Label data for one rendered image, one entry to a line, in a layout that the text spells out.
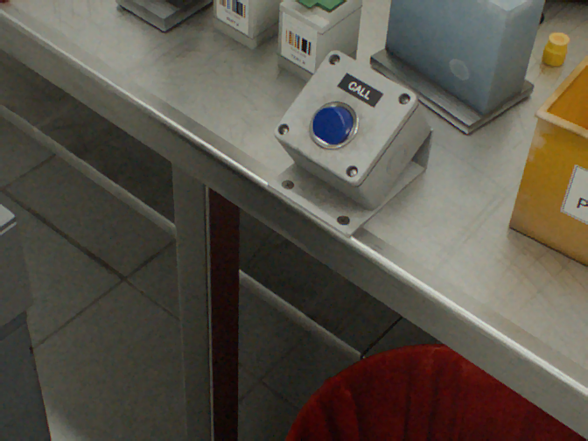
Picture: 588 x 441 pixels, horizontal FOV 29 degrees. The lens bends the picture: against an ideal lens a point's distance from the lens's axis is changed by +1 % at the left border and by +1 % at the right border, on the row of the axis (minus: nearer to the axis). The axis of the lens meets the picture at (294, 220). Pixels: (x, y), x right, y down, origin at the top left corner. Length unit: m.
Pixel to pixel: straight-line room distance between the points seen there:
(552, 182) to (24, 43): 0.42
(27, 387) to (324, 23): 0.32
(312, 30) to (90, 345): 1.05
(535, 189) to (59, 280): 1.24
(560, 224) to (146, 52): 0.33
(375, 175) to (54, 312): 1.16
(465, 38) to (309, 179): 0.15
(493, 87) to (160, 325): 1.08
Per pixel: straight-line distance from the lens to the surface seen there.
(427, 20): 0.80
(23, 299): 0.68
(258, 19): 0.84
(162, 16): 0.86
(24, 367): 0.73
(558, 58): 0.87
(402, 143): 0.71
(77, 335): 1.78
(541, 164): 0.69
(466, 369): 1.22
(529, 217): 0.73
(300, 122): 0.71
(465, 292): 0.70
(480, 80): 0.79
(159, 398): 1.69
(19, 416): 0.76
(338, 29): 0.80
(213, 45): 0.86
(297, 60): 0.82
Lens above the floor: 1.40
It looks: 47 degrees down
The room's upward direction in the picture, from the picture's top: 3 degrees clockwise
